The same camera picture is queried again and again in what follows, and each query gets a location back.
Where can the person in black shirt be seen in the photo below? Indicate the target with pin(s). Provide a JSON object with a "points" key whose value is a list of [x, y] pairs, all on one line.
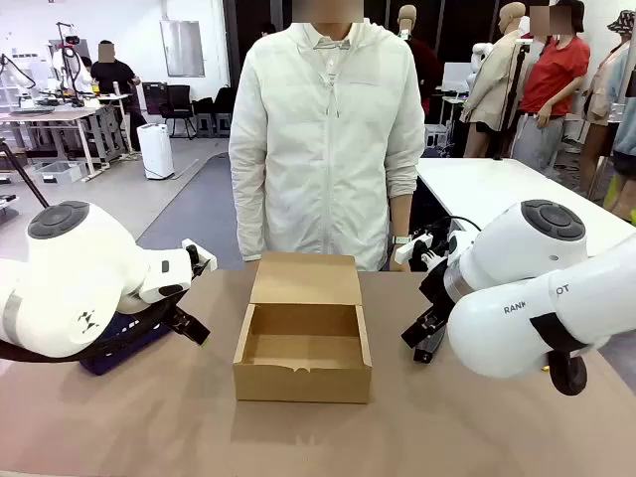
{"points": [[111, 74]]}

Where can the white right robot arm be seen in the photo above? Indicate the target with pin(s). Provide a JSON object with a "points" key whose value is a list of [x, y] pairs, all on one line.
{"points": [[507, 278]]}

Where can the black tripod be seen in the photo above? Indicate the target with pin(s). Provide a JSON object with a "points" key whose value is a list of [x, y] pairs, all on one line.
{"points": [[25, 179]]}

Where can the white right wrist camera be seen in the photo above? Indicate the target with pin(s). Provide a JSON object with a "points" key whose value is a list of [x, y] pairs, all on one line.
{"points": [[405, 251]]}

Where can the person's left hand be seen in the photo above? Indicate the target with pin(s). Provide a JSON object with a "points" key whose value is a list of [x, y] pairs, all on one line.
{"points": [[400, 267]]}

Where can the mannequin with dark red top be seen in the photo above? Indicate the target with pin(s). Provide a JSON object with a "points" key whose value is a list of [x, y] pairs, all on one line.
{"points": [[422, 64]]}

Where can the person's left forearm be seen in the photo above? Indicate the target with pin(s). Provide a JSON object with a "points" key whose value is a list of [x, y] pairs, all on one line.
{"points": [[405, 199]]}

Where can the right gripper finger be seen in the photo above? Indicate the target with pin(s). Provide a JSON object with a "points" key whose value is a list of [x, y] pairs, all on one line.
{"points": [[420, 332], [429, 348]]}

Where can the small white humanoid figure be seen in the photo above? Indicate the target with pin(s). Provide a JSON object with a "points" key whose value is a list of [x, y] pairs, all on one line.
{"points": [[479, 59]]}

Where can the black stand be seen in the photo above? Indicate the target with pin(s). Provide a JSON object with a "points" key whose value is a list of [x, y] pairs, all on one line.
{"points": [[517, 89]]}

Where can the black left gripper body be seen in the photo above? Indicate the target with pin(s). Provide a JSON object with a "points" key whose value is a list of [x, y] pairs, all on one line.
{"points": [[173, 310]]}

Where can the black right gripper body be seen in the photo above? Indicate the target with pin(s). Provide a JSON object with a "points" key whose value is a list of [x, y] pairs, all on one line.
{"points": [[437, 293]]}

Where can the white wristwatch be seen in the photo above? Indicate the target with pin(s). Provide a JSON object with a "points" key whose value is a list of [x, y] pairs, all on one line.
{"points": [[401, 240]]}

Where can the background robot with red parts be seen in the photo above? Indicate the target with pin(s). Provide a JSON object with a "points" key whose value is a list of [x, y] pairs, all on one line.
{"points": [[69, 54]]}

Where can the white air purifier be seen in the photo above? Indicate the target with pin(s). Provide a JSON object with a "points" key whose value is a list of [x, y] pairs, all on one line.
{"points": [[155, 149]]}

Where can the grey wall panel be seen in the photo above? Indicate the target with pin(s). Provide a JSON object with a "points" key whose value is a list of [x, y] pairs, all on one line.
{"points": [[182, 49]]}

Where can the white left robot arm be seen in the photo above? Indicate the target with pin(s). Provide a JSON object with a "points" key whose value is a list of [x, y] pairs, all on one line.
{"points": [[74, 258]]}

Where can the person's right forearm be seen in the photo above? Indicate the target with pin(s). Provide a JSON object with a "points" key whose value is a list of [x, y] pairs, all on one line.
{"points": [[248, 218]]}

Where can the clear plastic bin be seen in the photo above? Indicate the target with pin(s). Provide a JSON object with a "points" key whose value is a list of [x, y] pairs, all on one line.
{"points": [[59, 171]]}

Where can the grey workbench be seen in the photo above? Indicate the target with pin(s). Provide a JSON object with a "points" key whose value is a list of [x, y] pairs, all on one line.
{"points": [[49, 115]]}

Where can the person in red shirt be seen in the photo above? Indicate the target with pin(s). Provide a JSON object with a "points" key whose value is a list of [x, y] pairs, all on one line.
{"points": [[556, 74]]}

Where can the white table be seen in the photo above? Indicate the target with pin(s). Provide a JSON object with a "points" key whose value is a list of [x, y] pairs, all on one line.
{"points": [[472, 189]]}

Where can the navy CAMPUS pencil case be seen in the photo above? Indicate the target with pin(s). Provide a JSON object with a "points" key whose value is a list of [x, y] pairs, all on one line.
{"points": [[99, 366]]}

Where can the mannequin with beige coat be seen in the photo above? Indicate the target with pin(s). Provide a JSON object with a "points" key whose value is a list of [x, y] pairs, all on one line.
{"points": [[492, 74]]}

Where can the brown cardboard box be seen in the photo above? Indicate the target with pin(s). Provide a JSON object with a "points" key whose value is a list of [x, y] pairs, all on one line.
{"points": [[298, 382]]}

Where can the person in white jacket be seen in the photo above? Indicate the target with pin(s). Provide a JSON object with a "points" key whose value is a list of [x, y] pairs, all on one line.
{"points": [[323, 149]]}

